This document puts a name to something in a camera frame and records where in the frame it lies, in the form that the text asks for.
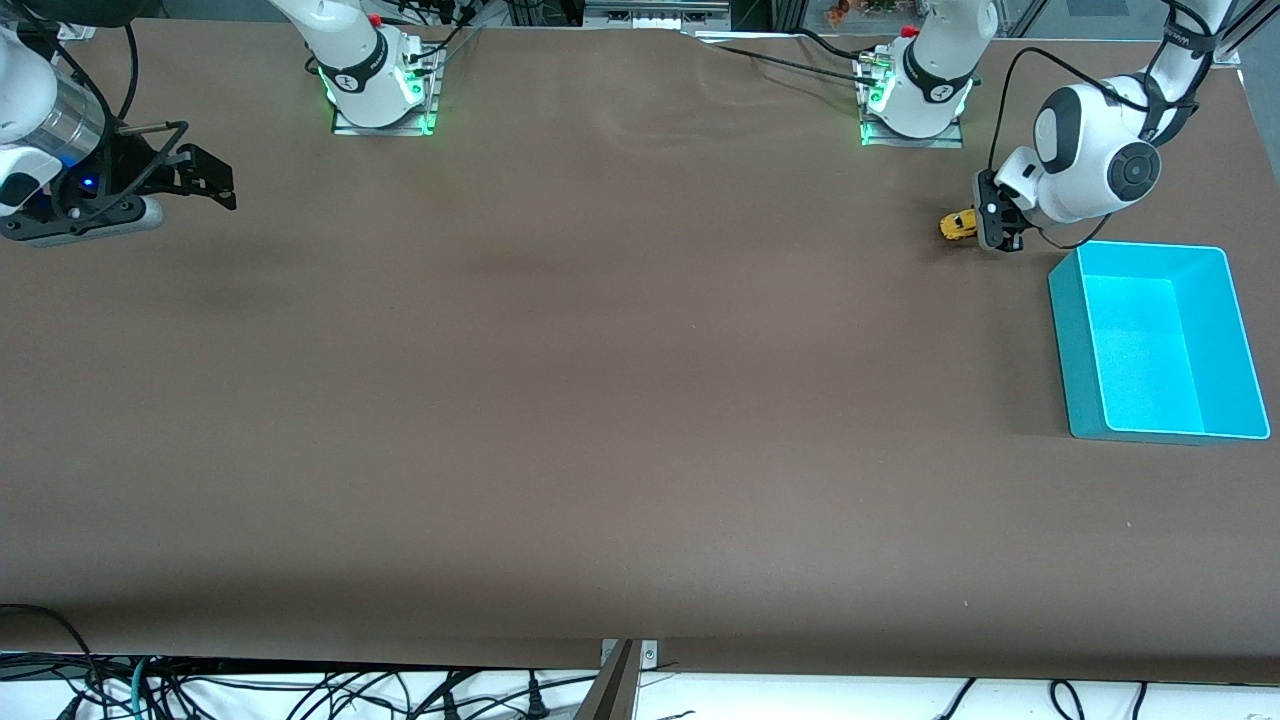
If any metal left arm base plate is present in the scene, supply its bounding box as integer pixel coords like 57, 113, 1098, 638
859, 50, 966, 151

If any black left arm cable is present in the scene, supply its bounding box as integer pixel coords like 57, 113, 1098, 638
987, 44, 1151, 251

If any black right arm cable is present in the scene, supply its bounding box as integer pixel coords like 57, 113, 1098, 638
55, 22, 139, 126

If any looping black floor cable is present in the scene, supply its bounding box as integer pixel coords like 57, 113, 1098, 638
0, 603, 103, 720

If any dark metal support leg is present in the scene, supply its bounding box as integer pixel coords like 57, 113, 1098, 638
574, 640, 642, 720

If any long black table cable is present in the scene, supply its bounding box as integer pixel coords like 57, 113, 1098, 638
712, 42, 883, 87

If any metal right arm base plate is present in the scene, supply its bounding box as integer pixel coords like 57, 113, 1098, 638
331, 45, 443, 137

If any grey background equipment box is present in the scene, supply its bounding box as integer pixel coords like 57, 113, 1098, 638
583, 0, 733, 31

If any silver table edge bracket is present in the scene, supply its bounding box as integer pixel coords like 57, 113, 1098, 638
600, 638, 660, 669

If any short black table cable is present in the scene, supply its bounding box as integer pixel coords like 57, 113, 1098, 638
795, 27, 871, 63

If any teal plastic storage bin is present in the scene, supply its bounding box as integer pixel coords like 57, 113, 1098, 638
1047, 240, 1272, 446

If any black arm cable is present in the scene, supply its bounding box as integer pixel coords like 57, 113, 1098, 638
55, 22, 139, 126
987, 44, 1151, 251

